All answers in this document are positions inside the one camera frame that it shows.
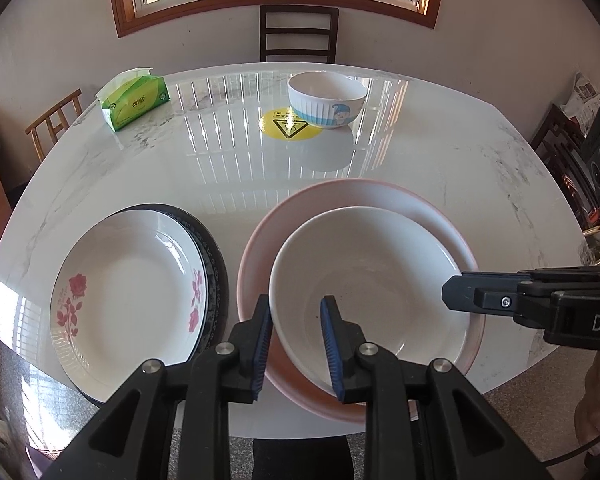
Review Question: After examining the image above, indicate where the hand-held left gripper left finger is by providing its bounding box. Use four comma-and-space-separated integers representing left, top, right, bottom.
40, 294, 274, 480

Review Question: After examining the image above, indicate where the white bowl with cartoon print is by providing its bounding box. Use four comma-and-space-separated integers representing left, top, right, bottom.
286, 71, 368, 131

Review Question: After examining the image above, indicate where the yellow round warning sticker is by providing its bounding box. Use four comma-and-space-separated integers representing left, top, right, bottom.
258, 106, 325, 141

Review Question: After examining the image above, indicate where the dark wooden ladder-back chair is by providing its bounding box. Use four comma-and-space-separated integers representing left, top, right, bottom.
259, 5, 340, 64

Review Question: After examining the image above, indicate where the white plate with pink roses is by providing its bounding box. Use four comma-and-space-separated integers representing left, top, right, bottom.
49, 208, 208, 393

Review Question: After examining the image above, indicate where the newspaper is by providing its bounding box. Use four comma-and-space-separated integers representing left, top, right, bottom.
562, 72, 600, 136

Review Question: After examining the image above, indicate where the person's dark trouser leg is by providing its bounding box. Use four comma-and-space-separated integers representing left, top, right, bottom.
252, 435, 356, 480

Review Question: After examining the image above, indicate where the white ribbed bowl pink base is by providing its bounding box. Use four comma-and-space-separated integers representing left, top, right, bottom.
268, 206, 473, 397

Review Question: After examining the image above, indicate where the light wooden chair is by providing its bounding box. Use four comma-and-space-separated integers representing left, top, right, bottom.
25, 89, 83, 163

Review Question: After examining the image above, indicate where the black cable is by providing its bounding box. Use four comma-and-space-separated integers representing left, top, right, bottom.
545, 430, 600, 464

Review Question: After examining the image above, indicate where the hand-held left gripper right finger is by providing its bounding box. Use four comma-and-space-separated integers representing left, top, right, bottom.
320, 295, 556, 480

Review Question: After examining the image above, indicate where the dark side cabinet with papers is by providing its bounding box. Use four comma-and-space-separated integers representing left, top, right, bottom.
530, 104, 600, 266

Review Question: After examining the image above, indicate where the green tissue pack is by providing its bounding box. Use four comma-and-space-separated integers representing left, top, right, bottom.
96, 67, 171, 132

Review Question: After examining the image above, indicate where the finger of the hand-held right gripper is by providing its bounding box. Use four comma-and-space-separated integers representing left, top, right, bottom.
461, 267, 600, 286
441, 274, 551, 330

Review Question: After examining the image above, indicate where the large blue floral plate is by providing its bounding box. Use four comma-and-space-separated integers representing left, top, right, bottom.
75, 202, 230, 407

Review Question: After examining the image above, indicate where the person's right hand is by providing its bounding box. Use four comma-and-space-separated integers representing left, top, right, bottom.
574, 359, 600, 454

